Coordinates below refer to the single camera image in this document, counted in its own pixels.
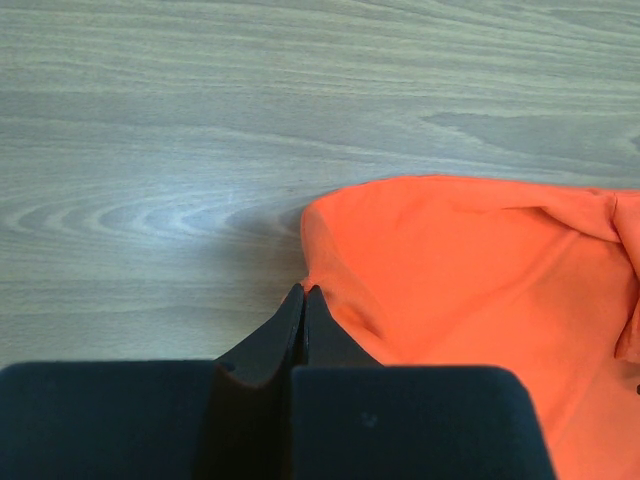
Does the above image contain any orange t shirt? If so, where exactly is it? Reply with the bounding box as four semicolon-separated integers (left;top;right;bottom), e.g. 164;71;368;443
300;176;639;479

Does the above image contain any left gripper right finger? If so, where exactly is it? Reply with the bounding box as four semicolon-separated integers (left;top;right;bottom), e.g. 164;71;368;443
291;287;555;479

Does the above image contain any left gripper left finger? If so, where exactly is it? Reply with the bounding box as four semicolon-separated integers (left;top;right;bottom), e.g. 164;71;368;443
1;285;305;479

